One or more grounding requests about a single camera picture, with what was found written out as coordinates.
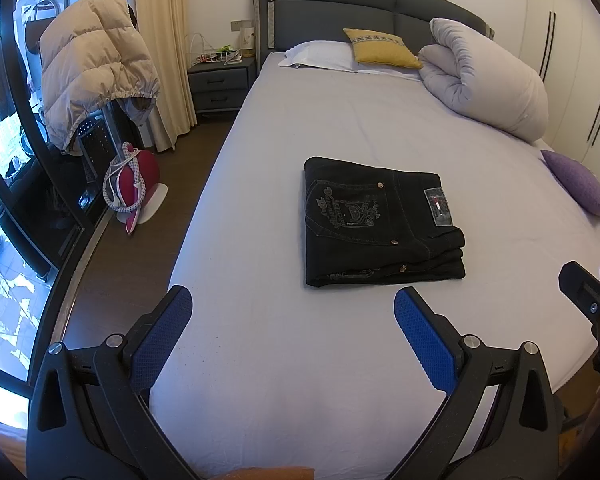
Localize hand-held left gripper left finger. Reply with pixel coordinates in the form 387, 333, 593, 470
25, 285, 201, 480

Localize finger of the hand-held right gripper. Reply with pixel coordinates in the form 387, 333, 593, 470
558, 261, 600, 328

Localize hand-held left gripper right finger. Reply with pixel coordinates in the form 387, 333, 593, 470
387, 286, 566, 480

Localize black denim pants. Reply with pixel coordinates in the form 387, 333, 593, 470
303, 156, 467, 289

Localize purple pillow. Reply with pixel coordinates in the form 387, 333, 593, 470
540, 149, 600, 218

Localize red and white iron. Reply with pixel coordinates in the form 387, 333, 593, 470
102, 142, 170, 236

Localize sliding glass door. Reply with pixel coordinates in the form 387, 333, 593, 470
0, 0, 137, 433

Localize black perforated chair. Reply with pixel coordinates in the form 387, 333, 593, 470
71, 105, 157, 187

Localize white rolled duvet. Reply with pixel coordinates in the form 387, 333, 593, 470
418, 17, 550, 144

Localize white wardrobe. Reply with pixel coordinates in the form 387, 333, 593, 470
522, 0, 600, 201

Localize white sheeted bed mattress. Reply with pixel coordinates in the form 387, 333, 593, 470
147, 50, 600, 480

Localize grey nightstand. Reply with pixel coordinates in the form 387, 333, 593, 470
187, 55, 258, 114

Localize beige puffer jacket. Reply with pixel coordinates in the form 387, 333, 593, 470
38, 0, 161, 157

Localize cream curtain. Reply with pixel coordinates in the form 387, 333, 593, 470
133, 0, 199, 152

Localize yellow patterned pillow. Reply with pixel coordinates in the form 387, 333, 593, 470
342, 28, 425, 70

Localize white pillow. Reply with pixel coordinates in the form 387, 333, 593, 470
278, 40, 424, 84

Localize grey upholstered headboard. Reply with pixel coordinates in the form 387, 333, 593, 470
251, 0, 496, 68

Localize white wire basket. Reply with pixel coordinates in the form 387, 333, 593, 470
187, 33, 244, 66

